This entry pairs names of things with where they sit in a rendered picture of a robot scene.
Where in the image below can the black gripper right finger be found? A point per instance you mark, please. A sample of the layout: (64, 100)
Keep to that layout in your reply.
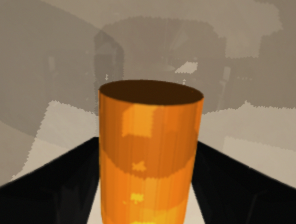
(229, 192)

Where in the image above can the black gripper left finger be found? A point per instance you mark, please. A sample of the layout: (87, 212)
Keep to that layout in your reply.
(60, 192)

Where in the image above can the orange knob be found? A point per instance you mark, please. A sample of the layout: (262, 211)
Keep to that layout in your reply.
(148, 134)

